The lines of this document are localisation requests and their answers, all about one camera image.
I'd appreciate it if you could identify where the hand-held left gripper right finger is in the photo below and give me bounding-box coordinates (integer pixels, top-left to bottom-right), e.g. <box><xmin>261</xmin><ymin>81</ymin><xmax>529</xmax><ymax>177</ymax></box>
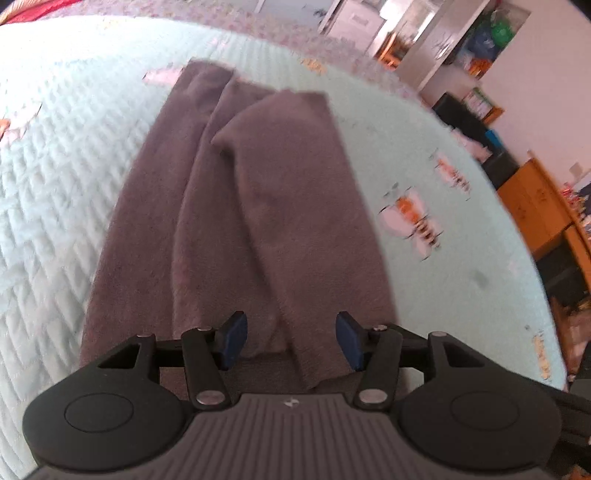
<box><xmin>336</xmin><ymin>311</ymin><xmax>485</xmax><ymax>409</ymax></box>

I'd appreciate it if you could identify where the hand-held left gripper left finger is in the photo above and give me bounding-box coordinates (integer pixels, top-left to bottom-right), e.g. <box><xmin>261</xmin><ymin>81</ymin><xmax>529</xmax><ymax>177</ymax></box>
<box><xmin>97</xmin><ymin>311</ymin><xmax>249</xmax><ymax>410</ymax></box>

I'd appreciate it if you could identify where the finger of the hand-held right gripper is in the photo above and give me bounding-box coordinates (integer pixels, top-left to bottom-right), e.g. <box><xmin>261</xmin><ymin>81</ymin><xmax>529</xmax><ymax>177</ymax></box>
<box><xmin>554</xmin><ymin>390</ymin><xmax>591</xmax><ymax>455</ymax></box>

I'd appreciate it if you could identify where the grey knitted sweater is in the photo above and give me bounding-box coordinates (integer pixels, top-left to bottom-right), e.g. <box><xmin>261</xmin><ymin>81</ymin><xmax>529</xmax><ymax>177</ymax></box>
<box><xmin>78</xmin><ymin>59</ymin><xmax>409</xmax><ymax>402</ymax></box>

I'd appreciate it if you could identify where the wooden stool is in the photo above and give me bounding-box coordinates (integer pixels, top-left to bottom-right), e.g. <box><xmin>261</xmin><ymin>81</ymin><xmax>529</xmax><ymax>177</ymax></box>
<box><xmin>549</xmin><ymin>295</ymin><xmax>591</xmax><ymax>384</ymax></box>

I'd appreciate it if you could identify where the wooden desk cabinet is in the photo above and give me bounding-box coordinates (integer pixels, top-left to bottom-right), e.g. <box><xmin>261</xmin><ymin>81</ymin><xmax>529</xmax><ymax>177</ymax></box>
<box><xmin>496</xmin><ymin>152</ymin><xmax>591</xmax><ymax>296</ymax></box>

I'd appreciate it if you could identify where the mint quilted bee blanket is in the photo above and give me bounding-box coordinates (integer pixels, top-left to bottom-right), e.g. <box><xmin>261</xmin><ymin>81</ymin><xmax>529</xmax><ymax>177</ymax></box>
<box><xmin>0</xmin><ymin>14</ymin><xmax>568</xmax><ymax>480</ymax></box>

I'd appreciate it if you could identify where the white cloth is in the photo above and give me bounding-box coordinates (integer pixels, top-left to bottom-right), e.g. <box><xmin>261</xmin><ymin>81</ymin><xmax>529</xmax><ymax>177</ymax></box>
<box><xmin>450</xmin><ymin>127</ymin><xmax>492</xmax><ymax>162</ymax></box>

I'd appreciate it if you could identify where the black sofa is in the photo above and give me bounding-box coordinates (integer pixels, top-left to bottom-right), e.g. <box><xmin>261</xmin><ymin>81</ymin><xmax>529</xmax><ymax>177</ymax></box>
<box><xmin>431</xmin><ymin>92</ymin><xmax>520</xmax><ymax>190</ymax></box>

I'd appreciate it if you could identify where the green and white carton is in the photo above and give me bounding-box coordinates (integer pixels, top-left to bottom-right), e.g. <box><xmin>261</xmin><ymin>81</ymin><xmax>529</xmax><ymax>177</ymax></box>
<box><xmin>464</xmin><ymin>88</ymin><xmax>492</xmax><ymax>118</ymax></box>

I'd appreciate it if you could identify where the wooden dining chair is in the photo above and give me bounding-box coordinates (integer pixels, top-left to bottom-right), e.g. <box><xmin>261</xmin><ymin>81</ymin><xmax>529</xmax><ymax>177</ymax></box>
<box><xmin>376</xmin><ymin>32</ymin><xmax>411</xmax><ymax>70</ymax></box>

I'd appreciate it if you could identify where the white room door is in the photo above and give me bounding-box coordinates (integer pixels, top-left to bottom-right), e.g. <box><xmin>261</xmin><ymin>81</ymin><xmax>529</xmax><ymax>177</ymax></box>
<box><xmin>397</xmin><ymin>0</ymin><xmax>490</xmax><ymax>90</ymax></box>

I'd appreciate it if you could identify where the floral heart-print bed sheet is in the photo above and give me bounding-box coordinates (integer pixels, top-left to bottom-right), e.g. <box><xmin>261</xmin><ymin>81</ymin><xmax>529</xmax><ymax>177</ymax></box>
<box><xmin>41</xmin><ymin>0</ymin><xmax>444</xmax><ymax>112</ymax></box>

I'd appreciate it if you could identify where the white drawer unit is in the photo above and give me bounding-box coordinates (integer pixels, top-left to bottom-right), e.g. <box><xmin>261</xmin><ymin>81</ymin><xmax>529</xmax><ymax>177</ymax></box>
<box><xmin>325</xmin><ymin>0</ymin><xmax>393</xmax><ymax>44</ymax></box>

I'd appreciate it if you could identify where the blue shopping bag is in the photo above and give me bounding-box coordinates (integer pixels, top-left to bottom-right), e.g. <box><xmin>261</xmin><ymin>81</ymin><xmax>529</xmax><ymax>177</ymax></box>
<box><xmin>466</xmin><ymin>23</ymin><xmax>497</xmax><ymax>56</ymax></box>

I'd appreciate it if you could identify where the white sliding-door wardrobe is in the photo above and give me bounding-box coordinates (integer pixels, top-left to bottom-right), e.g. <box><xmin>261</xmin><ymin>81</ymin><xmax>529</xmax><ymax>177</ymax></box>
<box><xmin>252</xmin><ymin>0</ymin><xmax>345</xmax><ymax>28</ymax></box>

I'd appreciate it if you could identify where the green shopping bag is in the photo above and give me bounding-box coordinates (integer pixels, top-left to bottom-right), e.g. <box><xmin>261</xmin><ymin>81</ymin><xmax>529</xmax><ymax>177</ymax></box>
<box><xmin>489</xmin><ymin>11</ymin><xmax>514</xmax><ymax>47</ymax></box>

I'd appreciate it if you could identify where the red cloth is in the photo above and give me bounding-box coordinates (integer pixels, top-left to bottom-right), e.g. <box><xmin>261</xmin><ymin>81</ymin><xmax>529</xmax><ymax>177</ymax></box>
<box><xmin>0</xmin><ymin>0</ymin><xmax>79</xmax><ymax>26</ymax></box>

